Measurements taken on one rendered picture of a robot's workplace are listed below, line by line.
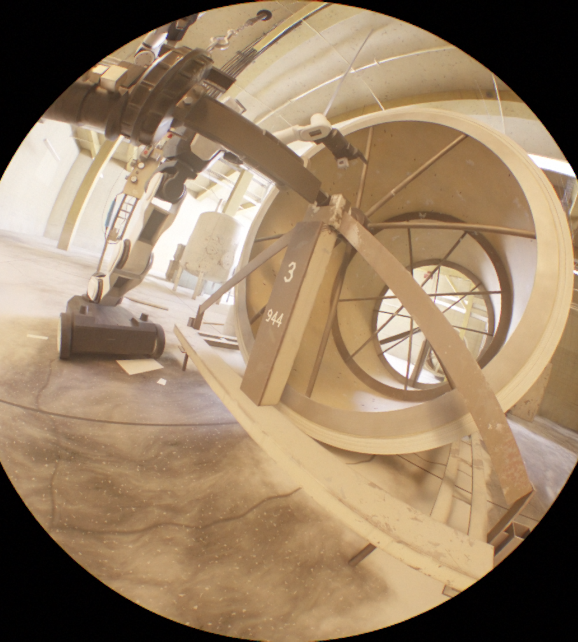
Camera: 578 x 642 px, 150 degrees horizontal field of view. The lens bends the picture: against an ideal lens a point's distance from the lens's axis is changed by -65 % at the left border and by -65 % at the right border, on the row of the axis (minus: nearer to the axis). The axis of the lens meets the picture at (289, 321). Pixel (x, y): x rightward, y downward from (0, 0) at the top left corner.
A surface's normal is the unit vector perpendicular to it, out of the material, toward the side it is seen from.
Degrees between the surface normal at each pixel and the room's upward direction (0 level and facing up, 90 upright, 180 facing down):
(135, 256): 99
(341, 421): 90
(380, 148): 170
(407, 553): 90
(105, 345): 90
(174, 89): 115
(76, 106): 131
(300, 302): 90
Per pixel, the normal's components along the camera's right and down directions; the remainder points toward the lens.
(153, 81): 0.38, 0.71
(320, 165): 0.18, 0.88
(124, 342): 0.85, 0.32
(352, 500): 0.33, -0.94
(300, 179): 0.64, 0.27
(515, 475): -0.69, -0.20
